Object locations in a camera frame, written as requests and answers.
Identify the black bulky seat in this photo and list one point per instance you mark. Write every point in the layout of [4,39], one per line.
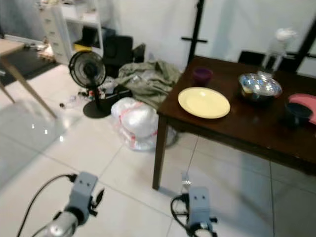
[118,52]

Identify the black floor fan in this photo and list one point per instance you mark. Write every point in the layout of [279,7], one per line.
[86,69]

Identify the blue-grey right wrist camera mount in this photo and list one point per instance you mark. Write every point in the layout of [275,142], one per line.
[199,206]

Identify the brown woven basket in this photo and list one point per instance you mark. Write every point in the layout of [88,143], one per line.
[47,51]

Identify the pink plate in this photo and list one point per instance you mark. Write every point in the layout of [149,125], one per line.
[305,100]

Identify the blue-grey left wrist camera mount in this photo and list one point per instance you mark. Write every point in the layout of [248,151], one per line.
[85,190]

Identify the white plastic bag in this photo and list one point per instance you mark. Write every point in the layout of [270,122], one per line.
[138,123]

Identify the yellow plate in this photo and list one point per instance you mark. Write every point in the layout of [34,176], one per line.
[204,102]

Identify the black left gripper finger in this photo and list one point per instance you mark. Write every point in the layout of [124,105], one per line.
[101,196]

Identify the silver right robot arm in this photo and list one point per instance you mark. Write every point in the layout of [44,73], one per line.
[202,231]

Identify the white drawer shelf unit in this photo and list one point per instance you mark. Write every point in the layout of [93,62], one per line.
[59,29]

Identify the olive green cloth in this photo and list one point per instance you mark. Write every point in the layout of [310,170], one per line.
[150,79]

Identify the black pole stand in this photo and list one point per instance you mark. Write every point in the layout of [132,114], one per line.
[307,42]
[196,34]

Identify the dark wooden table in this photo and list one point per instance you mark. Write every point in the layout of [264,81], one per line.
[252,128]

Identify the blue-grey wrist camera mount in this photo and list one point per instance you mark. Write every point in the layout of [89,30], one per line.
[199,206]
[85,190]

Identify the purple cup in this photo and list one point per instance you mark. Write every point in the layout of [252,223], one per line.
[202,76]

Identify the dark bowl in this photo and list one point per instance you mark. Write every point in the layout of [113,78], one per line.
[297,114]

